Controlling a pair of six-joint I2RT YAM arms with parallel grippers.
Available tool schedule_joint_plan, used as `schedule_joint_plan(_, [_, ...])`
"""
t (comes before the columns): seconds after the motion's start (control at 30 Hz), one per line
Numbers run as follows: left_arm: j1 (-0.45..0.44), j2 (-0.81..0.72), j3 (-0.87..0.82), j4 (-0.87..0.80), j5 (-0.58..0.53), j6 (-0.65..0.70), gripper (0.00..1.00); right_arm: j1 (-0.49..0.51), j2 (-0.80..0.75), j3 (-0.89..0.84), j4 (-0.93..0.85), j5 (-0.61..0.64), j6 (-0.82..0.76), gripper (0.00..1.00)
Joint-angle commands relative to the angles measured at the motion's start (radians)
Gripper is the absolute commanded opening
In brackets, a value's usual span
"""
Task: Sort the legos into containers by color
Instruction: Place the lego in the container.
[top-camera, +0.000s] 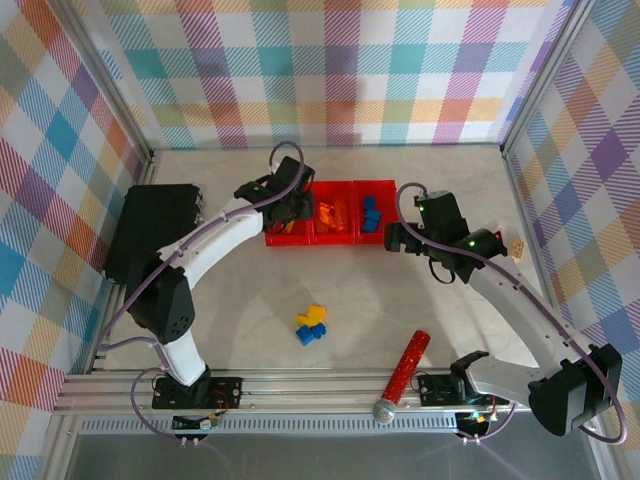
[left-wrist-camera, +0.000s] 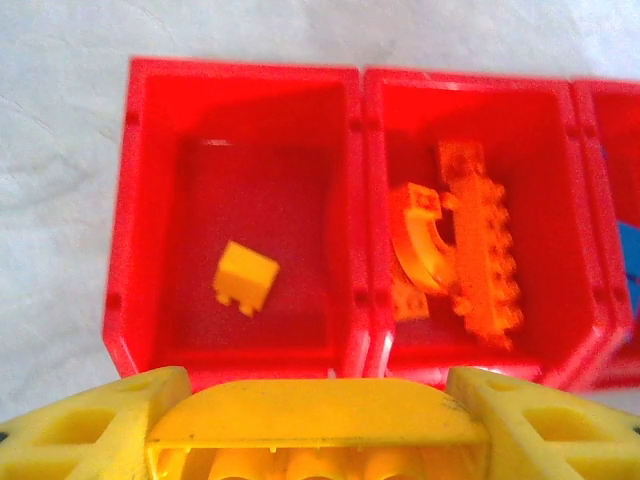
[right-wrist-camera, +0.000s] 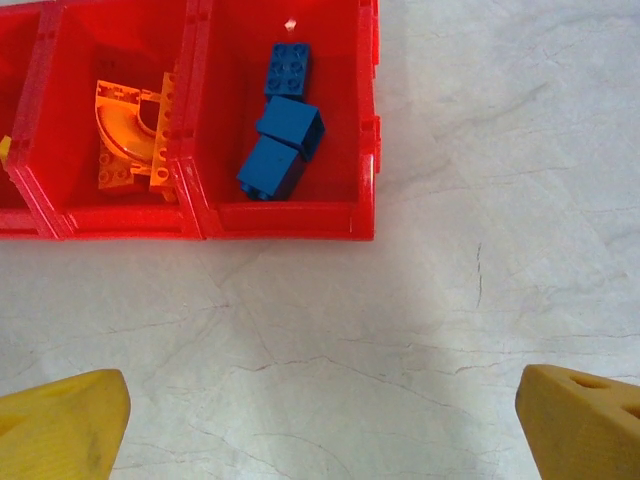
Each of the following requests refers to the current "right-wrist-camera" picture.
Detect orange curved lego piece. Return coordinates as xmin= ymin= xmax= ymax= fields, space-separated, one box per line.
xmin=93 ymin=79 xmax=161 ymax=164

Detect blue lego brick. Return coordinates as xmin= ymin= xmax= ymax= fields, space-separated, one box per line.
xmin=255 ymin=94 xmax=326 ymax=162
xmin=235 ymin=135 xmax=307 ymax=202
xmin=263 ymin=40 xmax=312 ymax=100

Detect red plastic bin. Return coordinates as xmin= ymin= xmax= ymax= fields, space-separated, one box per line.
xmin=0 ymin=4 xmax=66 ymax=242
xmin=172 ymin=0 xmax=384 ymax=244
xmin=9 ymin=0 xmax=209 ymax=242

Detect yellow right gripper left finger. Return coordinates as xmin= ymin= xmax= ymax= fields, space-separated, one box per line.
xmin=0 ymin=368 xmax=133 ymax=480

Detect orange lattice lego piece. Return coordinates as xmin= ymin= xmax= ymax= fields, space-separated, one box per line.
xmin=148 ymin=71 xmax=180 ymax=204

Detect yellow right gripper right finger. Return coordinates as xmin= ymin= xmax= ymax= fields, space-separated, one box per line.
xmin=514 ymin=363 xmax=640 ymax=480

